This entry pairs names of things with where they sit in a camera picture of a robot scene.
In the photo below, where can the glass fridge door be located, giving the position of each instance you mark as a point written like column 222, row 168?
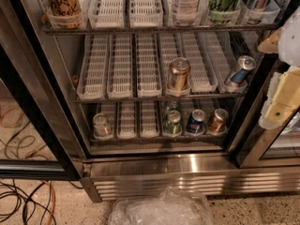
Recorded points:
column 34, row 71
column 257, row 147

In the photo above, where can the green can bottom front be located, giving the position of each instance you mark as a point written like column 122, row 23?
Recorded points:
column 172, row 124

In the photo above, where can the copper can bottom shelf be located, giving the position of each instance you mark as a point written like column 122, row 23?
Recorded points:
column 216, row 124

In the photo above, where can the gold can middle shelf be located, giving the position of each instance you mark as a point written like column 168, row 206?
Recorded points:
column 178, row 75

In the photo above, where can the blue silver can middle shelf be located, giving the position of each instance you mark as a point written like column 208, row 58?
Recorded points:
column 244, row 66

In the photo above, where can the silver can bottom shelf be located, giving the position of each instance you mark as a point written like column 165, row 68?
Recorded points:
column 102, row 127

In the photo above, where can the white labelled can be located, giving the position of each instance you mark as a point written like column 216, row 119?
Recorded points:
column 184, row 12

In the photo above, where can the clear plastic bag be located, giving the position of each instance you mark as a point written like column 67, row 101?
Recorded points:
column 171, row 207

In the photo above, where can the blue striped can top shelf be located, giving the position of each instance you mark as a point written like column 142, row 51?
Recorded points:
column 255, row 10

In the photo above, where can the orange La Croix can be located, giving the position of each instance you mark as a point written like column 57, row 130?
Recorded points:
column 65, row 14

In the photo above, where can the left glass fridge door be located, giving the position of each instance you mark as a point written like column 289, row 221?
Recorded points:
column 34, row 71

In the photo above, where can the green can bottom rear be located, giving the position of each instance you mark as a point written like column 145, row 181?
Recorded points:
column 171, row 105

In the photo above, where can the blue can bottom shelf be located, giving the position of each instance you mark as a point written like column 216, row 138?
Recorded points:
column 195, row 123

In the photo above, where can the right glass fridge door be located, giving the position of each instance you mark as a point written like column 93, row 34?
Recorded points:
column 257, row 147

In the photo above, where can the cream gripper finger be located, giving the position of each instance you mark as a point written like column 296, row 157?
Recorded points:
column 270, row 44
column 283, row 98

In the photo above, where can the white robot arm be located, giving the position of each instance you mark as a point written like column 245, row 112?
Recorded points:
column 289, row 41

